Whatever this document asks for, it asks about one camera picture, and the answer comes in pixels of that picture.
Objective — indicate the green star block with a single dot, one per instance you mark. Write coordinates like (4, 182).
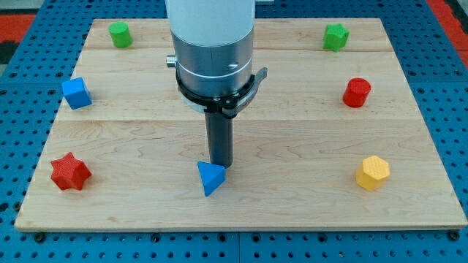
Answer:
(335, 37)

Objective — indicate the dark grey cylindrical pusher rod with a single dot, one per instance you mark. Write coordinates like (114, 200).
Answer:
(220, 139)

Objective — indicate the light wooden board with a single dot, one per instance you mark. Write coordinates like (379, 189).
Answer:
(296, 146)

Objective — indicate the red cylinder block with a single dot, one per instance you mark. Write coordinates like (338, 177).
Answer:
(356, 92)

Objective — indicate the yellow hexagon block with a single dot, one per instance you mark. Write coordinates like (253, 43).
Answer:
(372, 173)

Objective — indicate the red star block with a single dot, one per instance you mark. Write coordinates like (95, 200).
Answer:
(69, 172)

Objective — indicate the blue cube block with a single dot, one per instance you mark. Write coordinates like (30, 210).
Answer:
(76, 93)

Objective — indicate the green cylinder block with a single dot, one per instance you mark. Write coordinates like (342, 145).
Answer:
(120, 35)

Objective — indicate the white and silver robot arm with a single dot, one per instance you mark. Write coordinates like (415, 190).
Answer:
(213, 42)

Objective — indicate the blue triangle block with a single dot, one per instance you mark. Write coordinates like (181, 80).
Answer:
(212, 176)

